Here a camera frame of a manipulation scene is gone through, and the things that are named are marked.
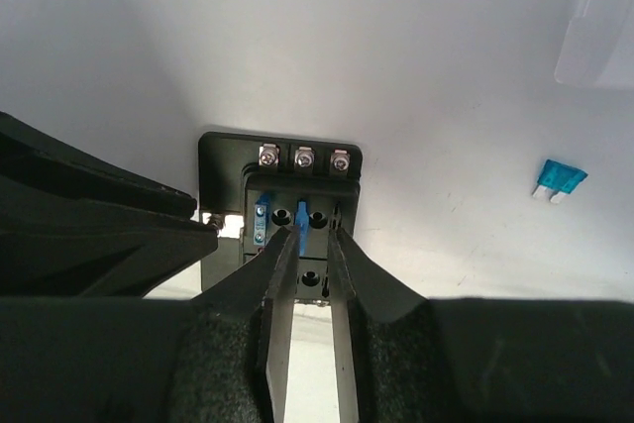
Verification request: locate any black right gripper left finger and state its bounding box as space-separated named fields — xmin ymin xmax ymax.
xmin=1 ymin=228 xmax=300 ymax=422

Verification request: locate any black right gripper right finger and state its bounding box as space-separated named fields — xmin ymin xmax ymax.
xmin=328 ymin=230 xmax=633 ymax=422

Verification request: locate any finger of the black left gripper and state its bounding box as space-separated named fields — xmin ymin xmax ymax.
xmin=1 ymin=112 xmax=197 ymax=219
xmin=1 ymin=196 xmax=218 ymax=296

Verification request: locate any dark blue blade fuse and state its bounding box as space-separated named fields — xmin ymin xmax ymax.
xmin=294 ymin=200 xmax=310 ymax=257

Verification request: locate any black fuse box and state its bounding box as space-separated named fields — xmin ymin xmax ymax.
xmin=198 ymin=132 xmax=363 ymax=306

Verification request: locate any blue blade fuse in box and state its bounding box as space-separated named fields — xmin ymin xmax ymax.
xmin=253 ymin=192 xmax=271 ymax=248

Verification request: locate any light blue blade fuse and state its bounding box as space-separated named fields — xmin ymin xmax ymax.
xmin=532 ymin=159 xmax=588 ymax=205

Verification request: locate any clear plastic fuse box cover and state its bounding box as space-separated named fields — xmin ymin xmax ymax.
xmin=554 ymin=0 xmax=633 ymax=90

